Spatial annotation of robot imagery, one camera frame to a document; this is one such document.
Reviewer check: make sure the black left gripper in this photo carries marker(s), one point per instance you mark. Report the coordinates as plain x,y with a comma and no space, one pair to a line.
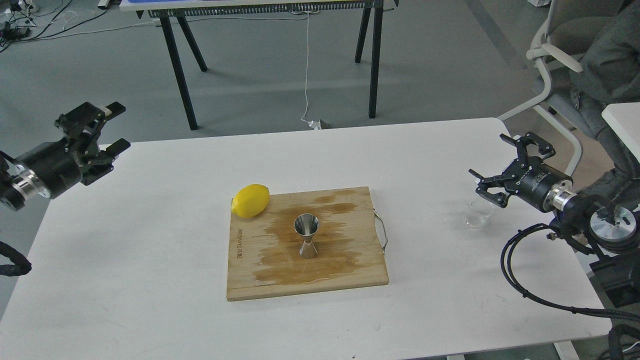
52,168

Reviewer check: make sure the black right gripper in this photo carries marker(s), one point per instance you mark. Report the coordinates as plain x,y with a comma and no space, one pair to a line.
528,177

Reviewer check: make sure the small clear glass cup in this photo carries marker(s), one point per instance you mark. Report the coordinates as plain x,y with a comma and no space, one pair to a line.
478,213

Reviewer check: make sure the steel double jigger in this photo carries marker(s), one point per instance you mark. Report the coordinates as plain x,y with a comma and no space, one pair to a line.
306,225

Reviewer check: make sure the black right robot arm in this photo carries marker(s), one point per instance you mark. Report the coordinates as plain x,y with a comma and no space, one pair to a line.
589,223

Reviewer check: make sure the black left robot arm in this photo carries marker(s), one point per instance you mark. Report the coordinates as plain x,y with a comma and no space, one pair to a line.
9,197

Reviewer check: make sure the white office chair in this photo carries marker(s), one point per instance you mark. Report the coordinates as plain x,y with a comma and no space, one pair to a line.
569,30

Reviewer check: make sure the black-legged background table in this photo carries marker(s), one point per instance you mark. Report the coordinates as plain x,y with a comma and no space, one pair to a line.
263,33

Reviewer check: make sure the yellow lemon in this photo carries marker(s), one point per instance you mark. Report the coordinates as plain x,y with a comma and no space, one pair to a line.
250,201

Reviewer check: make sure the bamboo cutting board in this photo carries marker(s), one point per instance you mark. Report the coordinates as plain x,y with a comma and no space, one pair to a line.
263,253

